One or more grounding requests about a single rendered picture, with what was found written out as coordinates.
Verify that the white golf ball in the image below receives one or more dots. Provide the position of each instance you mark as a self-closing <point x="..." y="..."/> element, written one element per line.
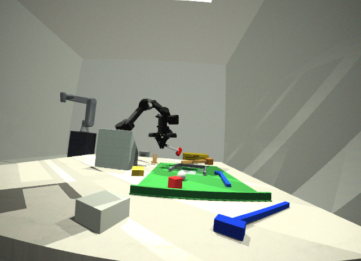
<point x="182" y="174"/>

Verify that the red cube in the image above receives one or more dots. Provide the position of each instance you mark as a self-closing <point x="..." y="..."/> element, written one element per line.
<point x="175" y="182"/>

